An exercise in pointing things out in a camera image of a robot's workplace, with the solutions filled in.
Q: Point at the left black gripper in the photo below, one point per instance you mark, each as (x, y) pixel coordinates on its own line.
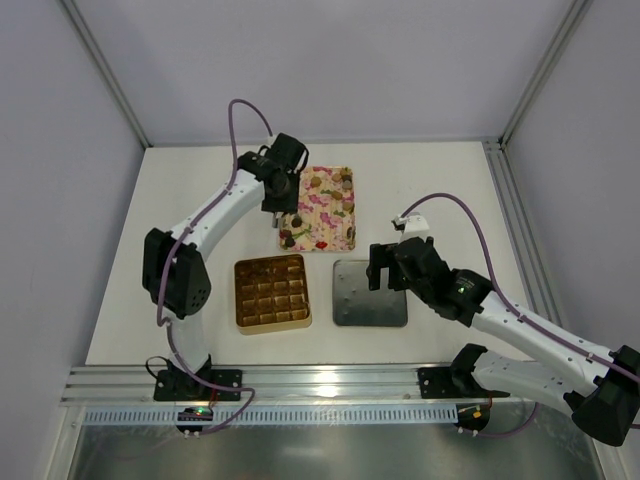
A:
(279, 203)

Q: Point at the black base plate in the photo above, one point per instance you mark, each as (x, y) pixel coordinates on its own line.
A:
(173, 385)
(436, 383)

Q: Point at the left aluminium frame post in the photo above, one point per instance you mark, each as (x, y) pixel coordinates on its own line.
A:
(103, 68)

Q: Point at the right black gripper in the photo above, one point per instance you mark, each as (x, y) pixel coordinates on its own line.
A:
(382, 267)

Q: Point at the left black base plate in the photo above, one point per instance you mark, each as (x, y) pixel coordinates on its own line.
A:
(173, 385)

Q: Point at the aluminium rail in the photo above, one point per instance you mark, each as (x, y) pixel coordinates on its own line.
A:
(132, 385)

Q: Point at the slotted cable duct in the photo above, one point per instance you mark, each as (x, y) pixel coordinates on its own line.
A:
(274, 415)

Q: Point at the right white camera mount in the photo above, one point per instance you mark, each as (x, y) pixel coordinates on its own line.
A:
(412, 225)

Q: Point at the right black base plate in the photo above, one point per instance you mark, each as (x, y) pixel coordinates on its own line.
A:
(436, 383)

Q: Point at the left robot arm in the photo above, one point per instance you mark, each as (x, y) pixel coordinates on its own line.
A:
(174, 263)

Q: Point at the aluminium frame post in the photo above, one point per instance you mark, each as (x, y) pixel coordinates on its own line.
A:
(560, 40)
(103, 68)

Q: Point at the floral rectangular tray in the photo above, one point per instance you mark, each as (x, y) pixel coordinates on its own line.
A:
(326, 206)

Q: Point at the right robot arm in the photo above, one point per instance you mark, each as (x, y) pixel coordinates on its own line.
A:
(595, 386)

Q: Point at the right aluminium frame post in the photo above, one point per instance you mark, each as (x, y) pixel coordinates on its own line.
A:
(560, 40)

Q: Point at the silver tin lid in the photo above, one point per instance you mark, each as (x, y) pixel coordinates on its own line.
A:
(355, 305)

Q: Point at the gold chocolate box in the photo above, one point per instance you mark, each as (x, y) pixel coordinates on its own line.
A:
(271, 295)

